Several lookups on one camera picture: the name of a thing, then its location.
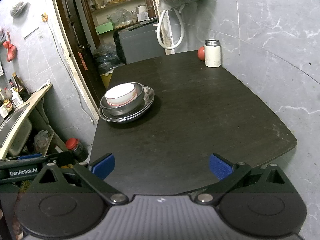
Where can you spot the white steel-topped thermos jar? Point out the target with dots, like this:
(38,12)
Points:
(212,52)

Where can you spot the deep steel mixing bowl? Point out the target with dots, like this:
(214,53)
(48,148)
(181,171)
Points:
(126,108)

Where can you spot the white sauce bottle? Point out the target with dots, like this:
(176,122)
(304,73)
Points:
(18,101)

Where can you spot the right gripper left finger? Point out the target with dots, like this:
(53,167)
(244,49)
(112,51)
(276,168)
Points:
(81,178)

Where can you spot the shiny steel plate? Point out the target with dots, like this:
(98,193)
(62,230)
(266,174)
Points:
(148,94)

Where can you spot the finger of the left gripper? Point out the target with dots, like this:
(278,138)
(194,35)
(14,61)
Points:
(61,159)

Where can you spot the steel kitchen sink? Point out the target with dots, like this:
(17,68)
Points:
(15,132)

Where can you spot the yellow bin with bag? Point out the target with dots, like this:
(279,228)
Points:
(106,74)

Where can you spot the large white red-rimmed bowl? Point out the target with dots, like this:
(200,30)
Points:
(121,94)

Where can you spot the red hanging bag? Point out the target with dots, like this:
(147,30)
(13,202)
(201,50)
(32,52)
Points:
(11,49)

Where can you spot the red tomato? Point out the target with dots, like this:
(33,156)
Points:
(201,53)

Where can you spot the person's left hand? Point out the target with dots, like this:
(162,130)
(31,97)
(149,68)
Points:
(10,226)

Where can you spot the dark grey cabinet box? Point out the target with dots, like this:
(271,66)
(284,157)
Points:
(137,43)

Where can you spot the green box on shelf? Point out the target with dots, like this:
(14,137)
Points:
(105,27)

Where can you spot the wooden shelf unit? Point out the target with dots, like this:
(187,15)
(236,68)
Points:
(94,13)

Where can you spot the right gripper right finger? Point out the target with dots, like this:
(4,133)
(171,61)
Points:
(240,176)

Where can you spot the red-lidded dark jar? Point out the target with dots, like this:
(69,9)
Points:
(78,150)

